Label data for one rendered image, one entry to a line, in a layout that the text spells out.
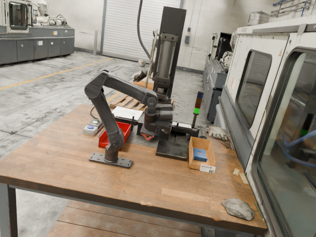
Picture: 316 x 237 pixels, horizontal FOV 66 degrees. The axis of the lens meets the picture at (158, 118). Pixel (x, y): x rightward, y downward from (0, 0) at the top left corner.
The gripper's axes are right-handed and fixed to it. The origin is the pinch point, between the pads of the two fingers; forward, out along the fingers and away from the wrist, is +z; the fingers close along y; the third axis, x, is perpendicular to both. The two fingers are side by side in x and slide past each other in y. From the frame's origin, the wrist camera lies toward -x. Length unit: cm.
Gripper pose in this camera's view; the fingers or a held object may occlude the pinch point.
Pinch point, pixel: (148, 136)
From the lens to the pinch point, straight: 125.8
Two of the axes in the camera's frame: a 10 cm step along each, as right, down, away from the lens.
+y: 2.8, -7.1, 6.4
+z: -0.8, 6.5, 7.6
